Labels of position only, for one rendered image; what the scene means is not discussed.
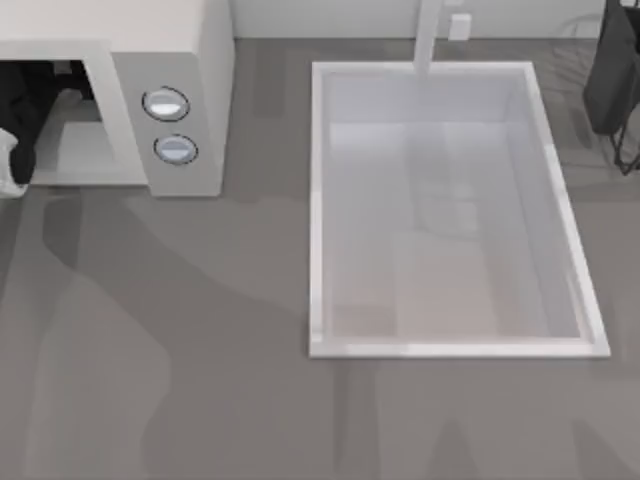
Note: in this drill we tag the tall white tap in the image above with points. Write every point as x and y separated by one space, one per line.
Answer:
427 35

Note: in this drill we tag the white sink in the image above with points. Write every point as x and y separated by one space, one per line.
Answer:
450 250

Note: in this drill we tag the pale microwave oven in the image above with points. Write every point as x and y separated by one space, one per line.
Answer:
165 30

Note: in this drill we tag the white wall socket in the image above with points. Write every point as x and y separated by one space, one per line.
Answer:
459 27

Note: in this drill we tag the small grey microwave knob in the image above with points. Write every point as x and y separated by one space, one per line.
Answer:
175 149

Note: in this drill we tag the large grey microwave knob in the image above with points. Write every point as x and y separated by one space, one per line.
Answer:
165 104

